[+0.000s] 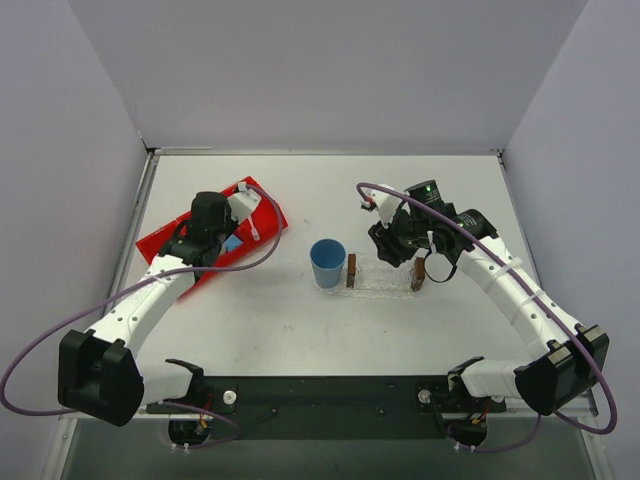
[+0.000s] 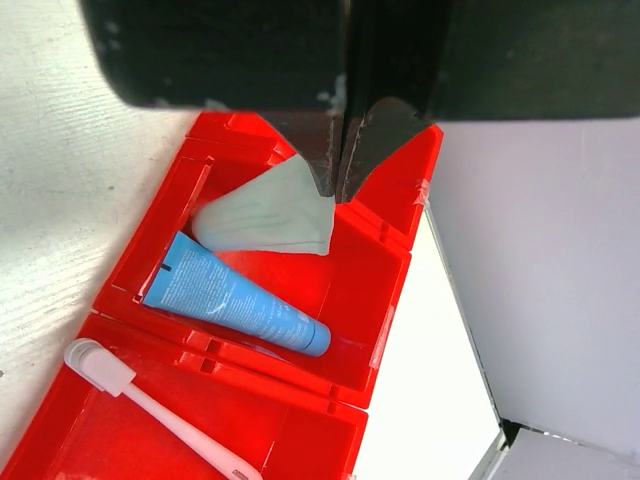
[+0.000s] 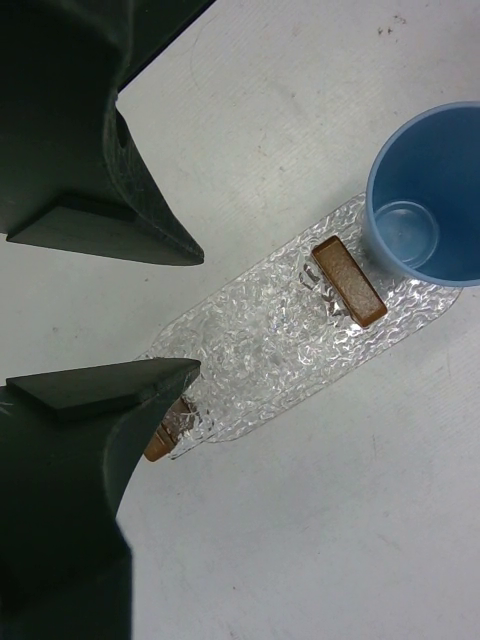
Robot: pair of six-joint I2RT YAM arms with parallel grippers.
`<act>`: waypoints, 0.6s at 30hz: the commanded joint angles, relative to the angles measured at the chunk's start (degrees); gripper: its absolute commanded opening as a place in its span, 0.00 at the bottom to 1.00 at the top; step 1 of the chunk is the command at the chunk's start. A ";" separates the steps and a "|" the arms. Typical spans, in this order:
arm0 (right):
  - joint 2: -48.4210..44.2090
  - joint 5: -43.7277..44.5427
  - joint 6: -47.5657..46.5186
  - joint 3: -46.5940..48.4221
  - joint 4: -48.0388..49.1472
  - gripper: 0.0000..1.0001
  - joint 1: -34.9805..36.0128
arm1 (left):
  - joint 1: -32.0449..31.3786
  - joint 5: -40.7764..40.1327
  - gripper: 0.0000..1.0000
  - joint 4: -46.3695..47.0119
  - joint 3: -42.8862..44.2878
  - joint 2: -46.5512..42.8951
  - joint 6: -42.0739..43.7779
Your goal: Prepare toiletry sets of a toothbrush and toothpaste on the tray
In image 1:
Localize clear textured holder with wood ends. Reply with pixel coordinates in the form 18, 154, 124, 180
345, 253, 426, 293

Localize blue plastic cup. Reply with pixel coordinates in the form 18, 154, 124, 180
309, 238, 347, 289

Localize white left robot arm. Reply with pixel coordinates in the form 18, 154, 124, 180
57, 192, 243, 426

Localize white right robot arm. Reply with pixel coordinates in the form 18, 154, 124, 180
356, 180, 609, 416

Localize blue toothpaste tube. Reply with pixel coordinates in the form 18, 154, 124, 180
223, 235, 243, 253

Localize pink toothbrush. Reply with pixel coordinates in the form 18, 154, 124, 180
247, 216, 261, 242

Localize clear textured glass tray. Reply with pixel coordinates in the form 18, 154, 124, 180
315, 252, 426, 300

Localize red plastic compartment bin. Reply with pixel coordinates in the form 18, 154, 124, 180
136, 176, 288, 297

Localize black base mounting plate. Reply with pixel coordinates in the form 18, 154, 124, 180
144, 374, 506, 441

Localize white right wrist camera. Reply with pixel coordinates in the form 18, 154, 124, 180
356, 184, 402, 229

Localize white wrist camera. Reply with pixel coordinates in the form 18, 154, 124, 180
227, 181, 262, 224
356, 184, 402, 229

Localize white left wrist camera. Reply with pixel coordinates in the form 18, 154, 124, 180
227, 181, 262, 224

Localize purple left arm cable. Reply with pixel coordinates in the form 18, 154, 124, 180
0, 184, 282, 449

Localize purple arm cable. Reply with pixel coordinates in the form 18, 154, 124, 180
0, 184, 282, 449
355, 182, 619, 454

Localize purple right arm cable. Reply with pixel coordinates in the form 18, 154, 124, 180
355, 182, 619, 454

